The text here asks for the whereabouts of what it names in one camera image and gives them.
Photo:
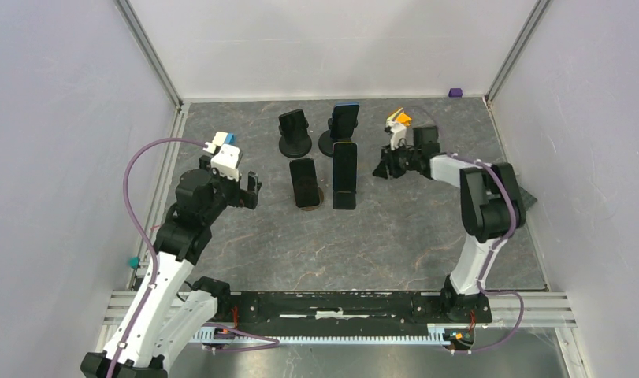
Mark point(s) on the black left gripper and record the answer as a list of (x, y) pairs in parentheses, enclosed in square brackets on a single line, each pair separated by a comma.
[(242, 197)]

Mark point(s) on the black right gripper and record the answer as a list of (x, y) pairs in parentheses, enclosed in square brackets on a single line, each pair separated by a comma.
[(388, 163)]

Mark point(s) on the black folding phone stand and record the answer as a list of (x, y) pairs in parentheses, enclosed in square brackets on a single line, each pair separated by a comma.
[(344, 200)]

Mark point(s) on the black round base phone stand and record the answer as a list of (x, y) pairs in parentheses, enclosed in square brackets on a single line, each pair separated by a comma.
[(326, 142)]

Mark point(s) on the blue edged black phone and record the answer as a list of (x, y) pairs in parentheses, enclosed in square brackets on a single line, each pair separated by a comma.
[(344, 120)]

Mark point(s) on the teal edged black phone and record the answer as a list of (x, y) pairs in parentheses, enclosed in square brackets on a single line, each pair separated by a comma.
[(293, 126)]

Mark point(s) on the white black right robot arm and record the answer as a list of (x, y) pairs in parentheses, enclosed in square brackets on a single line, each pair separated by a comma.
[(491, 206)]

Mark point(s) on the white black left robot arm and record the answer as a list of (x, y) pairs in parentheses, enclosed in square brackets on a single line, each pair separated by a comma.
[(148, 340)]

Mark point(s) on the white blue toy block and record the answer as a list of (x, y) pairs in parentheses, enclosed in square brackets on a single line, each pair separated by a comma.
[(222, 138)]

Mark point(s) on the yellow orange toy block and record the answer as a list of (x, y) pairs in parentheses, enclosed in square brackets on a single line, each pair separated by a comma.
[(398, 117)]

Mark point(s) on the purple toy block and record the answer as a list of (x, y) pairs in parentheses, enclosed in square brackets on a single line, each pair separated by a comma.
[(455, 92)]

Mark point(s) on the teal small clip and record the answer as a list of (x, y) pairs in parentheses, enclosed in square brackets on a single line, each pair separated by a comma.
[(134, 262)]

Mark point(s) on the grey lego baseplate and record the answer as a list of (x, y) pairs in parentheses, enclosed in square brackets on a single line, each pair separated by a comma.
[(528, 200)]

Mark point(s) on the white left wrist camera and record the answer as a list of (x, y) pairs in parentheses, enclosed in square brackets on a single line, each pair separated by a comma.
[(225, 159)]

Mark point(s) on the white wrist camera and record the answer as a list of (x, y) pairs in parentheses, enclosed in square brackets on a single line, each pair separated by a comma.
[(397, 132), (225, 159)]

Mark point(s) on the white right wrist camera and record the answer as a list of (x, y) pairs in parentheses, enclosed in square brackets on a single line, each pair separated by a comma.
[(397, 132)]

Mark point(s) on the aluminium frame rail left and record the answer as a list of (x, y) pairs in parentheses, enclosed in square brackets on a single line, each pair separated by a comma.
[(154, 215)]

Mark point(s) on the aluminium frame rail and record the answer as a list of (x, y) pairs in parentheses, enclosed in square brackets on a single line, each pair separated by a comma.
[(530, 25), (154, 215)]

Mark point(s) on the light blue toothed rail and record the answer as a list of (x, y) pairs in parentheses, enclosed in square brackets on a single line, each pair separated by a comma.
[(431, 337)]

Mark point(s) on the aluminium frame rail right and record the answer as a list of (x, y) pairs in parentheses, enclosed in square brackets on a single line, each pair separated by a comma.
[(530, 25)]

